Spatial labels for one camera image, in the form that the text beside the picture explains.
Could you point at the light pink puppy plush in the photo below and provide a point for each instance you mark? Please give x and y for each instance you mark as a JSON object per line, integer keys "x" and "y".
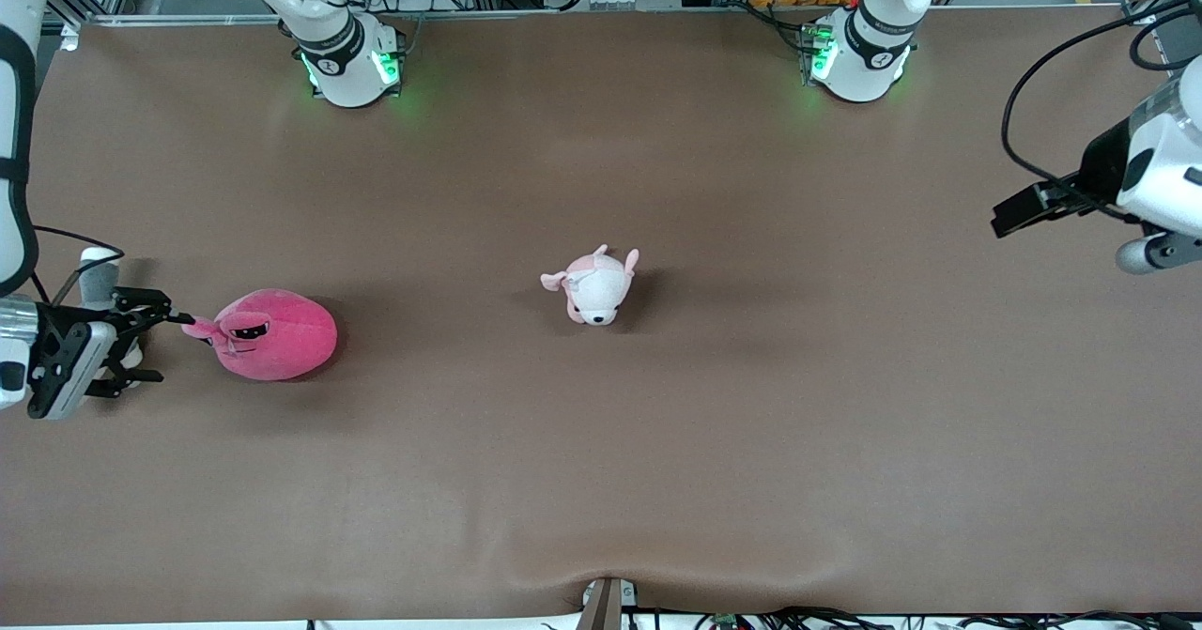
{"x": 601, "y": 287}

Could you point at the aluminium frame rail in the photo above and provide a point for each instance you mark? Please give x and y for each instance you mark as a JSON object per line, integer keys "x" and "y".
{"x": 563, "y": 14}

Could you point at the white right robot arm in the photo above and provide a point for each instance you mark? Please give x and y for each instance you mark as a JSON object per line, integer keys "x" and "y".
{"x": 343, "y": 57}

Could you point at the round hot pink plush toy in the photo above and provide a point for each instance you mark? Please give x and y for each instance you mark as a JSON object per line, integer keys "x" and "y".
{"x": 282, "y": 339}

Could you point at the grey husky plush toy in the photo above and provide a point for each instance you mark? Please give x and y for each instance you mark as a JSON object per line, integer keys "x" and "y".
{"x": 99, "y": 273}

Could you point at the brown table cover mat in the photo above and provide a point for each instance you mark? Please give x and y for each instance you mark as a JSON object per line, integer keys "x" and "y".
{"x": 601, "y": 470}

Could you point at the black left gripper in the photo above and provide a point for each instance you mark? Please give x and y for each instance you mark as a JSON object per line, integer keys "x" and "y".
{"x": 1101, "y": 167}

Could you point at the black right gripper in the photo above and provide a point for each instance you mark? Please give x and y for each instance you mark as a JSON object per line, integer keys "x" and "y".
{"x": 141, "y": 314}

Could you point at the metal table edge bracket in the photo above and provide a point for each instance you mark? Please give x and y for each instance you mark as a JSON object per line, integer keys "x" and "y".
{"x": 606, "y": 604}

